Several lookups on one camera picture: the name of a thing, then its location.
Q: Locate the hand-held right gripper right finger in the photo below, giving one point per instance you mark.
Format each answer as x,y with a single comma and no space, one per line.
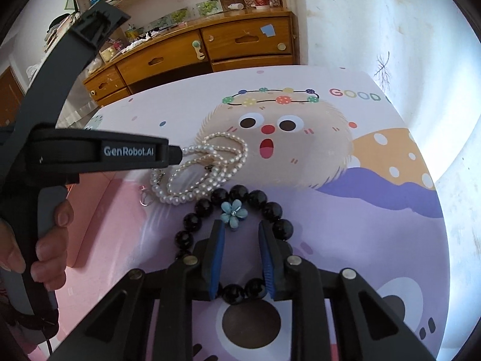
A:
267,263

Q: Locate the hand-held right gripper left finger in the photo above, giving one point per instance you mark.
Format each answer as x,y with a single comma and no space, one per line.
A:
217,259

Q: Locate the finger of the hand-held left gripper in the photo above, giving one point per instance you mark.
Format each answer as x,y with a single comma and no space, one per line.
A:
176,155

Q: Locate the person's left hand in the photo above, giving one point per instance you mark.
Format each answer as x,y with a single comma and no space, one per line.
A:
49,255

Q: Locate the cartoon printed bed sheet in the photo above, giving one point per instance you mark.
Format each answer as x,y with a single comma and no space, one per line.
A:
375,233

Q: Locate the stack of books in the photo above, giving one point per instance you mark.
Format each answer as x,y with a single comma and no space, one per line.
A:
58,30

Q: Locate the wooden desk with drawers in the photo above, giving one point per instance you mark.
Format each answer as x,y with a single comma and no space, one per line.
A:
240,41

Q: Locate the small white tube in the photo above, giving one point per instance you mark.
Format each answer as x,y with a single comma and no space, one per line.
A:
236,6

